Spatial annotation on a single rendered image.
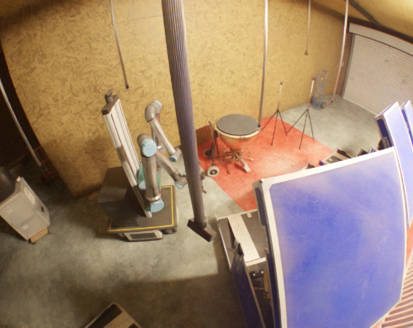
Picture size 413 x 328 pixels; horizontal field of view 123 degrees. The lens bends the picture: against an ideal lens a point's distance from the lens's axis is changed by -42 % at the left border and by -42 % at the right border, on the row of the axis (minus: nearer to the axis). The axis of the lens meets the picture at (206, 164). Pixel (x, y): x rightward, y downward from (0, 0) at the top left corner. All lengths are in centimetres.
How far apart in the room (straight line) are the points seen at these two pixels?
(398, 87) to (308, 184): 717
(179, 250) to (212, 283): 60
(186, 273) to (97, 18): 335
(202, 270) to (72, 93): 283
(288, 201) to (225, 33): 314
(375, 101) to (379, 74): 100
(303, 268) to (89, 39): 299
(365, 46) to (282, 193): 749
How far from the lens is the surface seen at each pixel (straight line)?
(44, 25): 290
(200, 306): 231
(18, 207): 341
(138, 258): 263
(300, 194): 82
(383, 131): 192
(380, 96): 796
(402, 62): 778
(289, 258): 83
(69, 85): 286
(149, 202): 176
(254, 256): 230
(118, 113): 187
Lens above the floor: 229
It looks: 41 degrees down
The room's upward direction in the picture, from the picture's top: 4 degrees counter-clockwise
